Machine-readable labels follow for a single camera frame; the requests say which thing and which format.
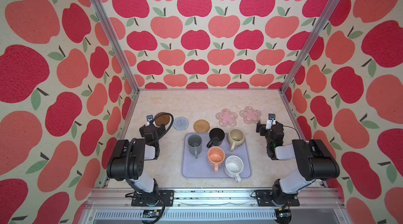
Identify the black mug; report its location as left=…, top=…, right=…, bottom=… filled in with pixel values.
left=206, top=128, right=225, bottom=148

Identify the beige mug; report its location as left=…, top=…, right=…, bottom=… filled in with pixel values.
left=227, top=129, right=245, bottom=152

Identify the lavender silicone tray mat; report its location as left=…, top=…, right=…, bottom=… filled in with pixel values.
left=182, top=133, right=252, bottom=179

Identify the left aluminium frame post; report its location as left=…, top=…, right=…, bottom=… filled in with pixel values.
left=90, top=0, right=140, bottom=96

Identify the white mug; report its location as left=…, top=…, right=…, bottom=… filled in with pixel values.
left=225, top=155, right=244, bottom=183

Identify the pink flower coaster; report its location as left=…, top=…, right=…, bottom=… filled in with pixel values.
left=239, top=106, right=261, bottom=124
left=215, top=108, right=238, bottom=127

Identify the woven rattan round coaster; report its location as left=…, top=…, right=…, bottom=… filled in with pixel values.
left=193, top=119, right=210, bottom=133

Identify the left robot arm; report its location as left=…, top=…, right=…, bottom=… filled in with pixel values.
left=107, top=123, right=169, bottom=200

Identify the aluminium frame post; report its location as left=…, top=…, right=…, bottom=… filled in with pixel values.
left=90, top=0, right=140, bottom=96
left=279, top=0, right=340, bottom=95

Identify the right aluminium frame post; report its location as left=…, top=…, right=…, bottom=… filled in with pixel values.
left=279, top=0, right=340, bottom=95

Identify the front aluminium rail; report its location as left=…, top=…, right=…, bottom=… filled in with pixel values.
left=77, top=187, right=352, bottom=224

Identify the grey round knitted coaster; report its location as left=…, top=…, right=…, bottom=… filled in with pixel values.
left=173, top=117, right=189, bottom=131

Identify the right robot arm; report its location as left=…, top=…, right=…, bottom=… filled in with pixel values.
left=256, top=120, right=340, bottom=206

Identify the brown round coaster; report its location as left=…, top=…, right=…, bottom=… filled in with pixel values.
left=154, top=112, right=171, bottom=126

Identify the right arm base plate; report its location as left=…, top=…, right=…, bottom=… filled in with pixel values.
left=250, top=189, right=300, bottom=207

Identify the grey mug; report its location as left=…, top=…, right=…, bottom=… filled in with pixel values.
left=187, top=135, right=203, bottom=159

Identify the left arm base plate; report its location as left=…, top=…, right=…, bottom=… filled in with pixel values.
left=131, top=190, right=174, bottom=207

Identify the orange mug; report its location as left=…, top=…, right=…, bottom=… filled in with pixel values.
left=207, top=146, right=225, bottom=173

